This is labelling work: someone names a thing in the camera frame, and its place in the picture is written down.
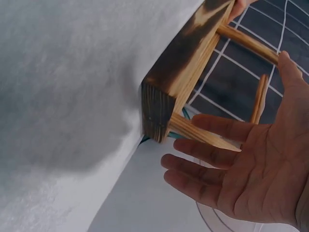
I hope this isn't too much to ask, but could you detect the person's left hand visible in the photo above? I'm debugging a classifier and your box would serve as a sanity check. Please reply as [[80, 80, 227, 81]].
[[227, 0, 259, 24]]

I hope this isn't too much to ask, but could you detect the scorched wooden frame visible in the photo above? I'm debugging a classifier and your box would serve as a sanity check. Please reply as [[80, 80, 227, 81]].
[[140, 0, 282, 153]]

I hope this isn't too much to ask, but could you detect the person's right hand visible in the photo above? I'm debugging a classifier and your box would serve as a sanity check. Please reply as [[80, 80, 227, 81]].
[[161, 50, 309, 232]]

